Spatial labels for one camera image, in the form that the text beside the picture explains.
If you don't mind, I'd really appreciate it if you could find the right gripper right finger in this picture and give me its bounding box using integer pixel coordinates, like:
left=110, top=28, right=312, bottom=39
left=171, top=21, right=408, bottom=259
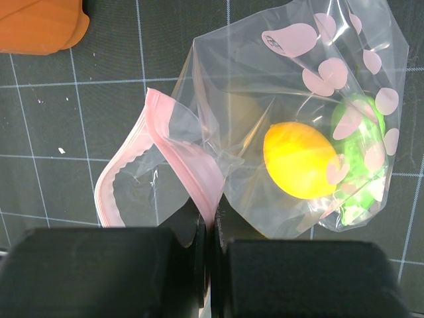
left=211, top=197, right=411, bottom=317

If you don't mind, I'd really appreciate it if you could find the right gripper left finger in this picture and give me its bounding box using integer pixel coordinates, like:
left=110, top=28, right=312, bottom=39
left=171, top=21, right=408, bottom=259
left=1, top=200, right=207, bottom=317

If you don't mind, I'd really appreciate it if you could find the yellow orange toy fruit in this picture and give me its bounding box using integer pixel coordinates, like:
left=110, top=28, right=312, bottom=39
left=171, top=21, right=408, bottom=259
left=263, top=122, right=337, bottom=200

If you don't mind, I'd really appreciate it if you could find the pink dotted zip bag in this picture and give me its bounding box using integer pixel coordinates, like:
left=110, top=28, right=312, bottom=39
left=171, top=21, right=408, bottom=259
left=94, top=1, right=409, bottom=239

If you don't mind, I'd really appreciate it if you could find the long green toy vegetable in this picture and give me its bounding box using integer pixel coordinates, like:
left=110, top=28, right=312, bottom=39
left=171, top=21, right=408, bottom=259
left=331, top=95, right=388, bottom=227

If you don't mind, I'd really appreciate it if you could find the orange plastic basket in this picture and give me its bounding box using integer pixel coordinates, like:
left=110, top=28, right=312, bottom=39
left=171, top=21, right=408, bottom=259
left=1, top=0, right=90, bottom=55

